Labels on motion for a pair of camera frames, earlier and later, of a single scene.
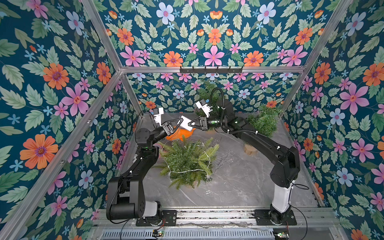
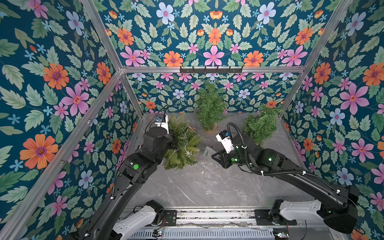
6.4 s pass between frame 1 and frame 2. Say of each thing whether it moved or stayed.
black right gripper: moved
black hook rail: stayed
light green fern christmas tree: moved
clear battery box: moved
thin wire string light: moved
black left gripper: moved
